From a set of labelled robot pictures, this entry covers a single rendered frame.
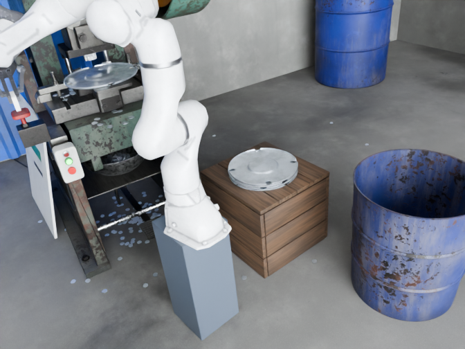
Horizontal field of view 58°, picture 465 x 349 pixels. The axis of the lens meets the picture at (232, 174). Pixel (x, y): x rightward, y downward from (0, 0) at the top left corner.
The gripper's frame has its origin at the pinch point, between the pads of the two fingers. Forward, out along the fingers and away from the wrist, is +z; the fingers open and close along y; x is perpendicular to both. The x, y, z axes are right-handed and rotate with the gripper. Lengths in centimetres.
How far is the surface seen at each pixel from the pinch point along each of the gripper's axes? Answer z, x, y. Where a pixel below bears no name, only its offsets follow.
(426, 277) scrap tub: 9, -119, 92
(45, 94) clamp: 14.6, 15.7, 11.9
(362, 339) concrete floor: 33, -122, 72
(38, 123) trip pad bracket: 8.4, -4.8, 4.4
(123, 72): 4.9, 5.4, 41.5
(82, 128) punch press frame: 14.7, -7.6, 18.7
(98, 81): 3.6, 2.7, 30.3
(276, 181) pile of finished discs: 20, -59, 76
